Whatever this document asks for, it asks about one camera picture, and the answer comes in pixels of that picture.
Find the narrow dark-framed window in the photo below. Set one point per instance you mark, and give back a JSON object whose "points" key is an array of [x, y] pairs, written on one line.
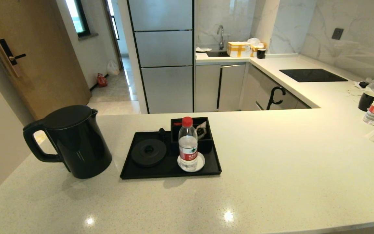
{"points": [[113, 19]]}

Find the black rectangular serving tray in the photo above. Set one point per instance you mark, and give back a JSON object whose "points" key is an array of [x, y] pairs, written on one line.
{"points": [[167, 171]]}

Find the white cloth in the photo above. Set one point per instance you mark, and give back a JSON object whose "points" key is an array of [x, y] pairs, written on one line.
{"points": [[203, 49]]}

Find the cardboard box yellow tape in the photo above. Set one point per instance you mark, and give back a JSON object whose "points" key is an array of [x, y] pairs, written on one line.
{"points": [[239, 49]]}

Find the grey drawer cabinet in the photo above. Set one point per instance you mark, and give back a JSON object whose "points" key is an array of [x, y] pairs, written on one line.
{"points": [[261, 87]]}

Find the white tea bag packet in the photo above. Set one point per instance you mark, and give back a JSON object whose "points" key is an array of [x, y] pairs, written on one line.
{"points": [[201, 128]]}

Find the brown wooden door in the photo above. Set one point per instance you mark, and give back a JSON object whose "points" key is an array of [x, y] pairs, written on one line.
{"points": [[44, 65]]}

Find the black mug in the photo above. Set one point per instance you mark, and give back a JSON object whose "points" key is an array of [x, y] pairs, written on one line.
{"points": [[365, 101]]}

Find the black electric kettle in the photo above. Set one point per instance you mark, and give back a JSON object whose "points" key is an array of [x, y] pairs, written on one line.
{"points": [[80, 146]]}

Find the dark rounded black object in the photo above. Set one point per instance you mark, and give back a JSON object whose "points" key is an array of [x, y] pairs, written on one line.
{"points": [[161, 133]]}

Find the crumpled white tissue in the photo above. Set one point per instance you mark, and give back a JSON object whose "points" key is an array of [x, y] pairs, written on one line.
{"points": [[373, 84]]}

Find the white plastic floor bag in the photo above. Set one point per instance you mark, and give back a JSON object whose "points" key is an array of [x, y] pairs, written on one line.
{"points": [[112, 68]]}

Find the yellow white plastic bag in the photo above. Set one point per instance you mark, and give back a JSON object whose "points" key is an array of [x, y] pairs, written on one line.
{"points": [[39, 137]]}

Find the crumpled white plastic bag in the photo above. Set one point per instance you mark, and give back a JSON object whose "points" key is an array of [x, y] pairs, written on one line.
{"points": [[255, 41]]}

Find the dark wall socket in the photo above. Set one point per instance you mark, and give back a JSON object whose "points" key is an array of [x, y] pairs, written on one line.
{"points": [[337, 33]]}

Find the white round coaster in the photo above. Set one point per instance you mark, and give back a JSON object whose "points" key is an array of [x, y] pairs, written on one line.
{"points": [[201, 161]]}

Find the red floor bag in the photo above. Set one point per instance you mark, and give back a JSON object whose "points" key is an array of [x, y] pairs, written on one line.
{"points": [[102, 80]]}

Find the small black cup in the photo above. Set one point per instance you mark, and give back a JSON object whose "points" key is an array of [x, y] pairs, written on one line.
{"points": [[261, 53]]}

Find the black induction cooktop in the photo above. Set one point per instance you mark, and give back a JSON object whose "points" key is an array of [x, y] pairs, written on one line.
{"points": [[313, 75]]}

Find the dark kitchen sink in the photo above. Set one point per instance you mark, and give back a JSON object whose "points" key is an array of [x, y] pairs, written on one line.
{"points": [[218, 54]]}

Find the silver refrigerator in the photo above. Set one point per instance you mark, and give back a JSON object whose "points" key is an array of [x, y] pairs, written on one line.
{"points": [[166, 48]]}

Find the grey sink base cabinet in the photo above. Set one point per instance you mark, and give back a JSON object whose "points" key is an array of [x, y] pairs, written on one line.
{"points": [[208, 87]]}

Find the chrome sink faucet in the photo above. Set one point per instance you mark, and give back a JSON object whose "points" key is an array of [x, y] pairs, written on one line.
{"points": [[221, 35]]}

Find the black compartment box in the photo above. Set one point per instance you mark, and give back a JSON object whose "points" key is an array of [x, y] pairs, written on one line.
{"points": [[205, 145]]}

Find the round black kettle base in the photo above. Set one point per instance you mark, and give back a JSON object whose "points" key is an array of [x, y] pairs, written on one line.
{"points": [[148, 153]]}

